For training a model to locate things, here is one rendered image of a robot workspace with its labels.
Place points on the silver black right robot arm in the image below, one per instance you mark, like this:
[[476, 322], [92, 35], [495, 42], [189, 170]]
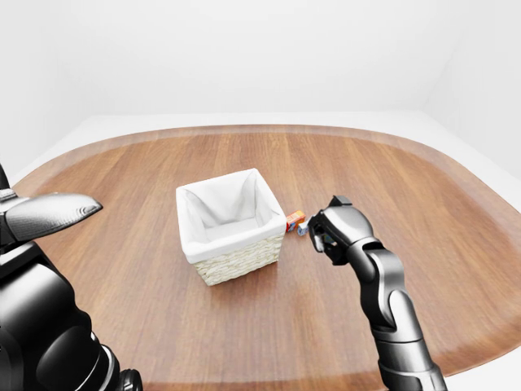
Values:
[[401, 326]]

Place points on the wicker basket with white liner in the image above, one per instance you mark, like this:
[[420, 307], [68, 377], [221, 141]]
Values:
[[228, 228]]

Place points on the small orange red box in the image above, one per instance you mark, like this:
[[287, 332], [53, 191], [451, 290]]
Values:
[[294, 219]]

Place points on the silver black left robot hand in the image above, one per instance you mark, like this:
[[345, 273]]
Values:
[[45, 213]]

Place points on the small white blue carton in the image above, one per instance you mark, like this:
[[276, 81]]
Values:
[[302, 229]]

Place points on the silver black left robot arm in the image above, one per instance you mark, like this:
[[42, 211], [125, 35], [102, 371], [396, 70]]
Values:
[[40, 309]]

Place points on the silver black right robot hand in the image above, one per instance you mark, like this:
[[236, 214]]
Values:
[[346, 228]]

